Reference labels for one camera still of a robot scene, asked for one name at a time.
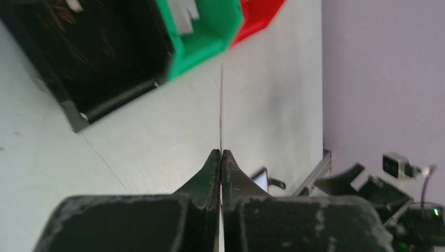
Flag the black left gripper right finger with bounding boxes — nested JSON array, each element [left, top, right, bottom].
[[221, 150, 393, 251]]

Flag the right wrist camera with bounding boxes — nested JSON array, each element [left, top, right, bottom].
[[382, 152, 431, 180]]

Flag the green storage bin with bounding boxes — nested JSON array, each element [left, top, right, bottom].
[[156, 1, 243, 81]]

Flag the silver cards in green bin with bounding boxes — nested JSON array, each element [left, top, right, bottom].
[[167, 0, 200, 35]]

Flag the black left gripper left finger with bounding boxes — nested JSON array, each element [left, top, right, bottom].
[[34, 149, 221, 251]]

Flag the black storage bin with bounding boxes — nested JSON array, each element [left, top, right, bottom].
[[1, 1, 174, 132]]

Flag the black leather card holder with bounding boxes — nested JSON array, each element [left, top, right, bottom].
[[250, 167, 287, 193]]

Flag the aluminium frame rail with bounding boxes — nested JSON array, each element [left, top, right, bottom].
[[292, 149, 332, 196]]

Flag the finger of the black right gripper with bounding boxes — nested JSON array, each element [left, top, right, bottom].
[[314, 163, 365, 196]]

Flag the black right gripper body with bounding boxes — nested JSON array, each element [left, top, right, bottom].
[[358, 176, 444, 251]]

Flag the card in black bin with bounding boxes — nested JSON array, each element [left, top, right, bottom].
[[65, 0, 83, 13]]

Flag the red storage bin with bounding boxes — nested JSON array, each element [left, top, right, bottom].
[[230, 0, 285, 47]]

